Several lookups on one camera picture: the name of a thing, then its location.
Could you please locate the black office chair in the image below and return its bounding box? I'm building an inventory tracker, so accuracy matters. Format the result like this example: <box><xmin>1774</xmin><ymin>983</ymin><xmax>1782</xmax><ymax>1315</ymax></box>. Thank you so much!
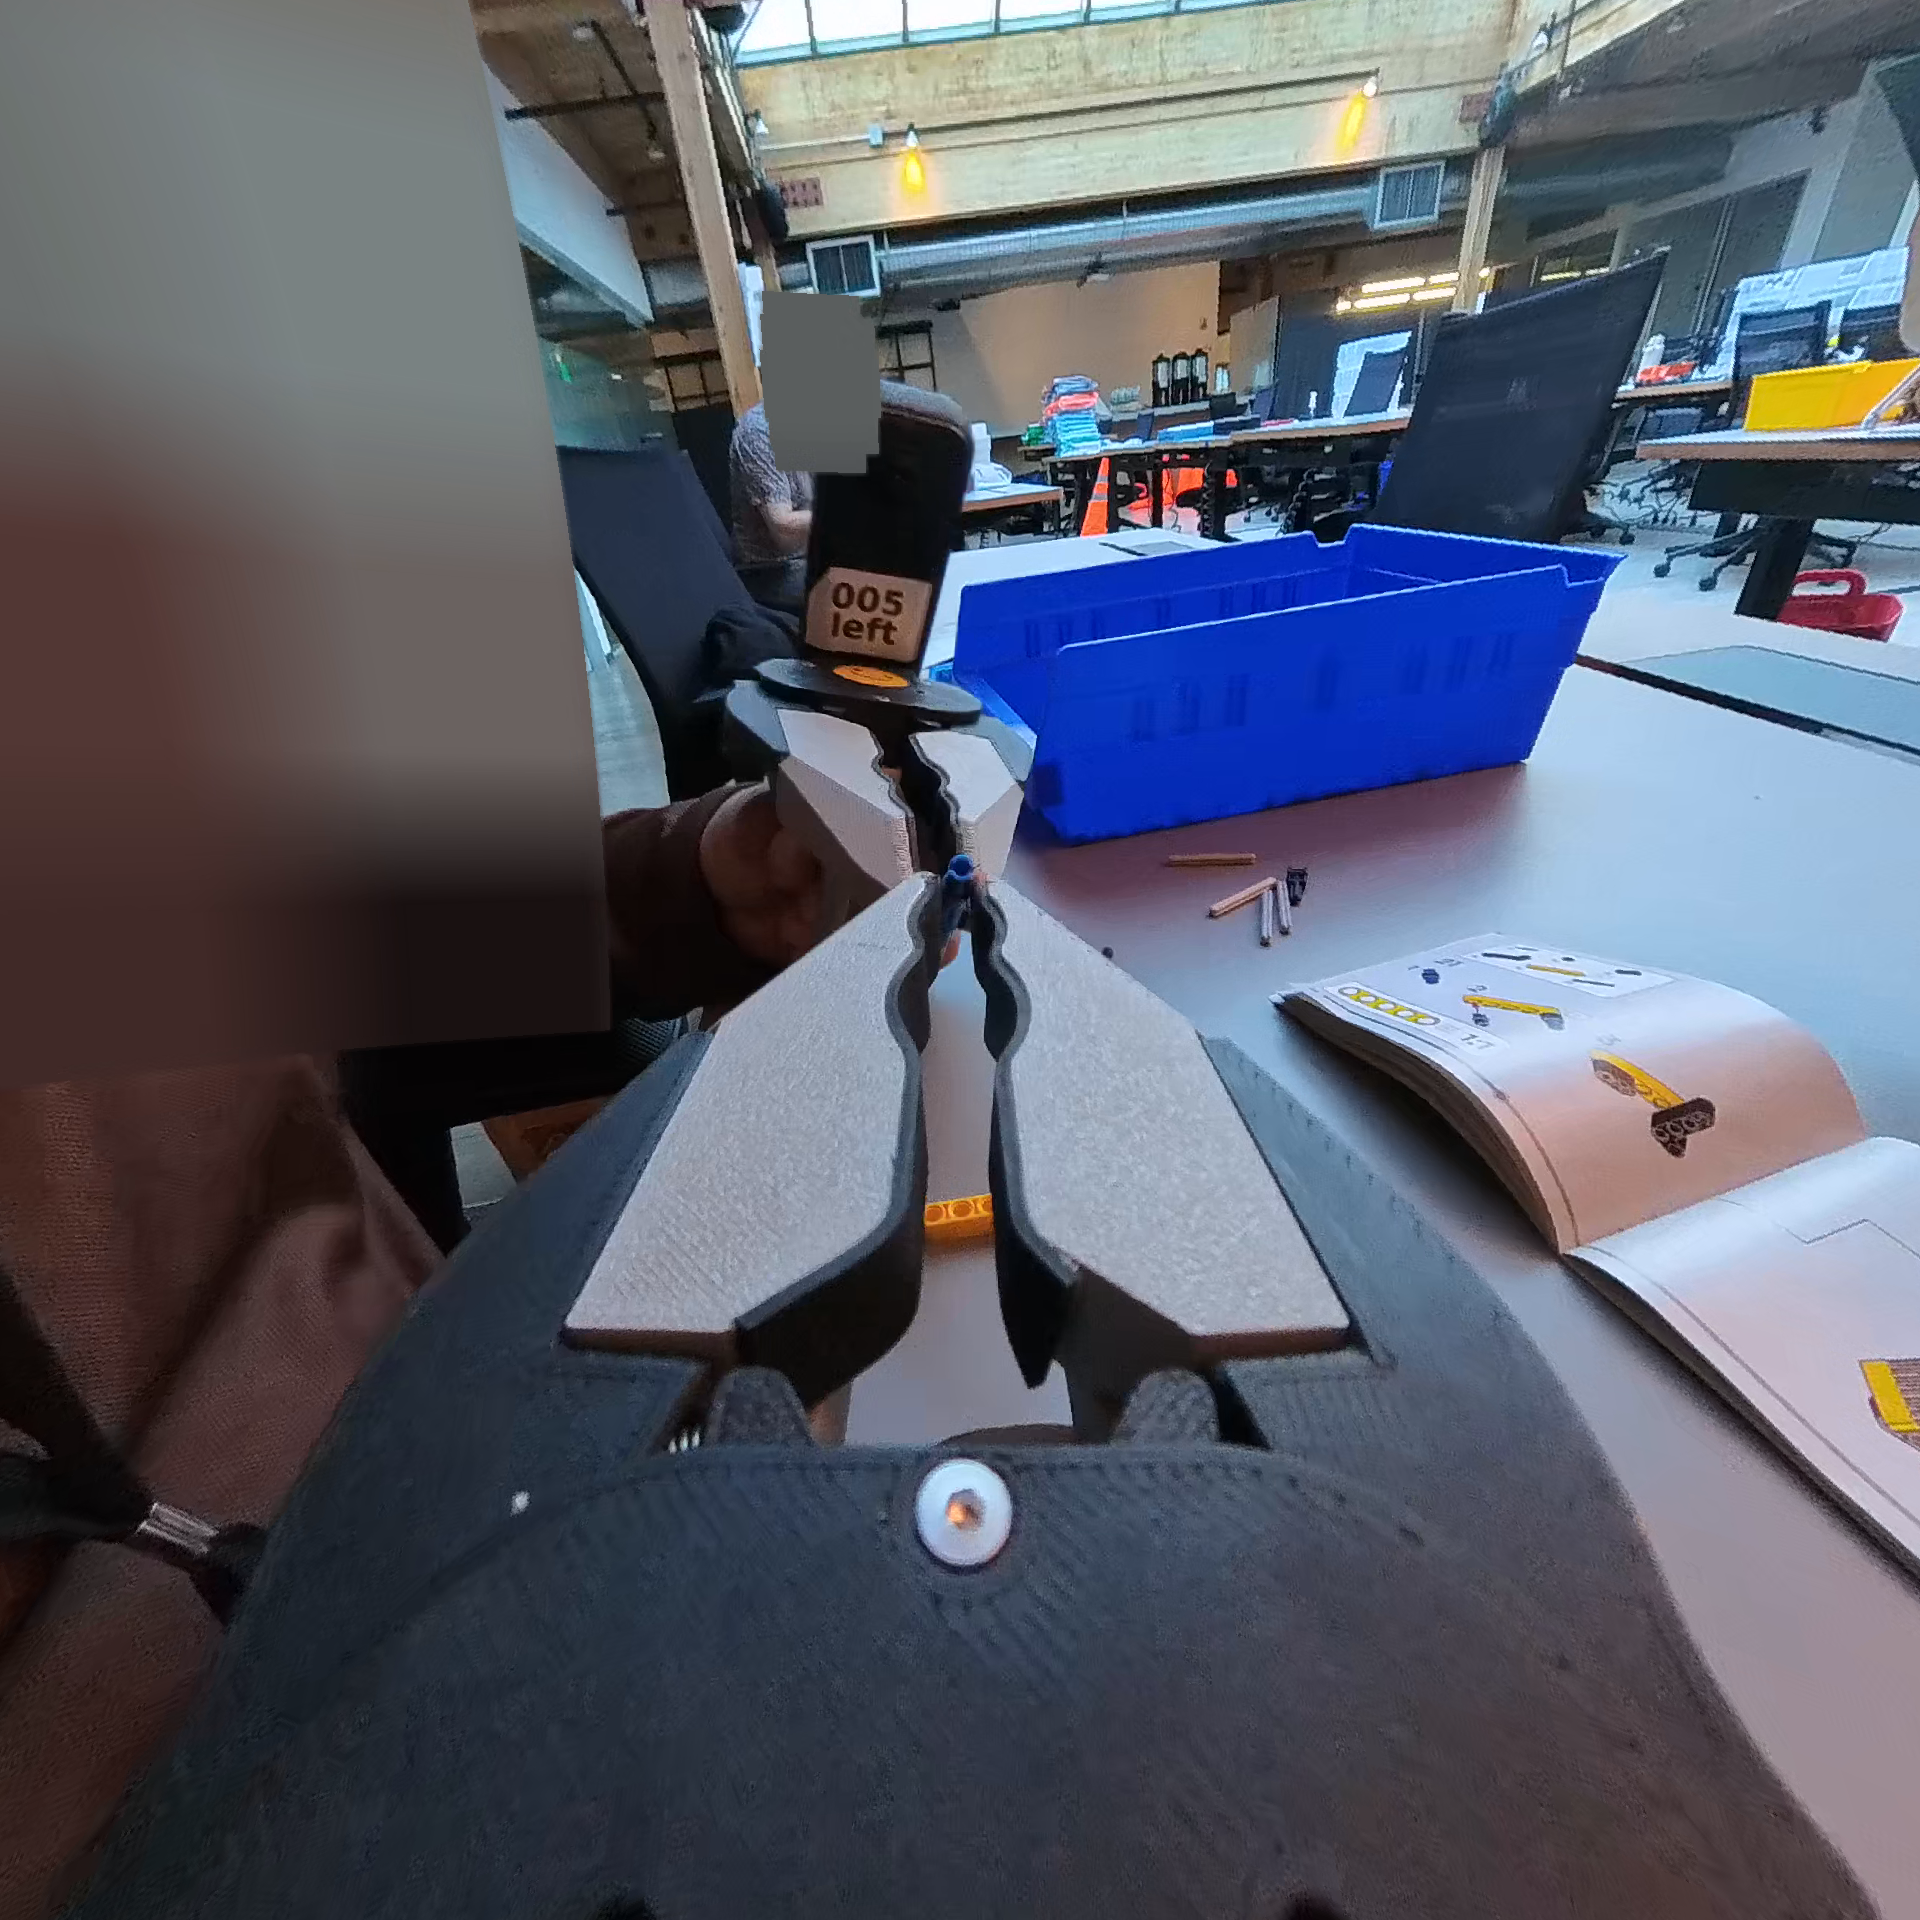
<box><xmin>1312</xmin><ymin>246</ymin><xmax>1670</xmax><ymax>544</ymax></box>
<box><xmin>557</xmin><ymin>440</ymin><xmax>805</xmax><ymax>797</ymax></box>

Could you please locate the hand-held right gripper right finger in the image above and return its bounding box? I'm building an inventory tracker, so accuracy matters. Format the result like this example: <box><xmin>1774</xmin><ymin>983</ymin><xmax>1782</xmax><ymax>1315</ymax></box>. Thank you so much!
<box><xmin>968</xmin><ymin>882</ymin><xmax>1355</xmax><ymax>1390</ymax></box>

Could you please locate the badge lanyard with reel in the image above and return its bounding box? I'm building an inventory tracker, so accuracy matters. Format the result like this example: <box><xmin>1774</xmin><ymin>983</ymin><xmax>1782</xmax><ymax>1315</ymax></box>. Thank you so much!
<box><xmin>0</xmin><ymin>1245</ymin><xmax>273</xmax><ymax>1614</ymax></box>

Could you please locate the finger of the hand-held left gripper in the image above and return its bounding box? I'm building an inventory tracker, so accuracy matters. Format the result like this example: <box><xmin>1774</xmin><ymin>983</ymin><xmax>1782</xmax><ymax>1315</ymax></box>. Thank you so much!
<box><xmin>908</xmin><ymin>727</ymin><xmax>1028</xmax><ymax>887</ymax></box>
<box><xmin>769</xmin><ymin>704</ymin><xmax>939</xmax><ymax>939</ymax></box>

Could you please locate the yellow plastic bin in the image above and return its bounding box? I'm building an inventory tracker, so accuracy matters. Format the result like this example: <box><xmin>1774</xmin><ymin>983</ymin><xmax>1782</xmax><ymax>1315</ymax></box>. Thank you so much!
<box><xmin>1744</xmin><ymin>356</ymin><xmax>1920</xmax><ymax>435</ymax></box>

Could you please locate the wooden pillar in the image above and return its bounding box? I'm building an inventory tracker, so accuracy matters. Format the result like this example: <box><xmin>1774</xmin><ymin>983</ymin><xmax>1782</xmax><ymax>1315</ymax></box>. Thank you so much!
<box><xmin>642</xmin><ymin>0</ymin><xmax>769</xmax><ymax>414</ymax></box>

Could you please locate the blue plastic bin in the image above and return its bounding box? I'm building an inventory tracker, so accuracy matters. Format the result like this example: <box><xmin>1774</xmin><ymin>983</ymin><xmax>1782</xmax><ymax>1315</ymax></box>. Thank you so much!
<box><xmin>928</xmin><ymin>520</ymin><xmax>1626</xmax><ymax>845</ymax></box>

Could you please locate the person's left hand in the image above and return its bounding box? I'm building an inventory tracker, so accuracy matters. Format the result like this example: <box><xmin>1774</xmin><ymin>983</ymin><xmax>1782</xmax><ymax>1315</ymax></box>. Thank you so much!
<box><xmin>698</xmin><ymin>784</ymin><xmax>842</xmax><ymax>968</ymax></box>

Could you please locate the silver ventilation duct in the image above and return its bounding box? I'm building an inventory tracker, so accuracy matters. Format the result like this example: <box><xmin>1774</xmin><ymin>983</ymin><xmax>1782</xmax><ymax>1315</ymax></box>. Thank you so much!
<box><xmin>878</xmin><ymin>210</ymin><xmax>1488</xmax><ymax>295</ymax></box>

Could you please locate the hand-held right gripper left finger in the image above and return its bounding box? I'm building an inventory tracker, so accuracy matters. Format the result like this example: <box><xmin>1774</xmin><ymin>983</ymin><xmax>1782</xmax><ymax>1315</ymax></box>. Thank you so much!
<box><xmin>564</xmin><ymin>872</ymin><xmax>954</xmax><ymax>1413</ymax></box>

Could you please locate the lego instruction booklet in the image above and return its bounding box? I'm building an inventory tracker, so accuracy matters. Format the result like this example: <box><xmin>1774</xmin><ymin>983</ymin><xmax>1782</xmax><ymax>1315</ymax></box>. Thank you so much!
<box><xmin>1272</xmin><ymin>931</ymin><xmax>1920</xmax><ymax>1576</ymax></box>

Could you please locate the wooden top desk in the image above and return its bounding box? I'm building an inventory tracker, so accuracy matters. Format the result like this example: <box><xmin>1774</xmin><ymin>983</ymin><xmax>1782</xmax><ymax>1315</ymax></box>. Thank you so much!
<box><xmin>1635</xmin><ymin>423</ymin><xmax>1920</xmax><ymax>619</ymax></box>

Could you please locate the person's left forearm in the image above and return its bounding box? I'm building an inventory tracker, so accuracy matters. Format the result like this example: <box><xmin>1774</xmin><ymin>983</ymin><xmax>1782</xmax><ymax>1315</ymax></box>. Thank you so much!
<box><xmin>600</xmin><ymin>786</ymin><xmax>769</xmax><ymax>1021</ymax></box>

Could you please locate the red basket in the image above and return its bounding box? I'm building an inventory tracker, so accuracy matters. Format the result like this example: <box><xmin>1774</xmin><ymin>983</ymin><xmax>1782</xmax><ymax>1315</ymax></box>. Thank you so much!
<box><xmin>1777</xmin><ymin>567</ymin><xmax>1907</xmax><ymax>644</ymax></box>

